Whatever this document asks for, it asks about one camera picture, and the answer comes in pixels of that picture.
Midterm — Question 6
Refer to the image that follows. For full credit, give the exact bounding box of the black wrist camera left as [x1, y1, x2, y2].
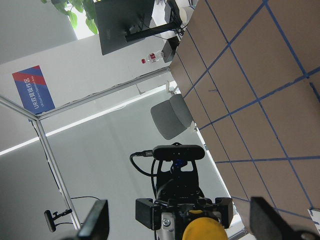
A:
[152, 144, 205, 162]

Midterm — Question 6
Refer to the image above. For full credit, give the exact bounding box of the black computer monitor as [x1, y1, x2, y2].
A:
[94, 0, 182, 55]

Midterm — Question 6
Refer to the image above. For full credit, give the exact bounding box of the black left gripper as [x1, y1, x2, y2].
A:
[135, 160, 234, 240]

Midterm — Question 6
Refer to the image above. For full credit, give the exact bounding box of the black mounted webcam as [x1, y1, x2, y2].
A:
[44, 209, 73, 233]

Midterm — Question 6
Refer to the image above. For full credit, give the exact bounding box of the blue red wall sign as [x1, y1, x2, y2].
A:
[12, 65, 55, 115]

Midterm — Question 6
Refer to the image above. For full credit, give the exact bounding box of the yellow push button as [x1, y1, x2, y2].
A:
[182, 210, 228, 240]

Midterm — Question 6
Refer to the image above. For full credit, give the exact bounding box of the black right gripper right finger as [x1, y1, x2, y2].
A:
[249, 196, 313, 240]

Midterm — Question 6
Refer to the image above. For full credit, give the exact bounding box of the clear water bottle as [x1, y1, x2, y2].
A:
[141, 50, 164, 64]

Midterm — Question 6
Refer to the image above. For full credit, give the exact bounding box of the green potted plant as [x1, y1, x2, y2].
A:
[41, 0, 99, 40]

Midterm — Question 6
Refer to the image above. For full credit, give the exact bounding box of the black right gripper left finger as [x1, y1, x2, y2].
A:
[76, 199, 110, 240]

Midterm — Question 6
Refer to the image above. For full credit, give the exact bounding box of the grey office chair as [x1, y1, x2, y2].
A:
[150, 93, 197, 140]

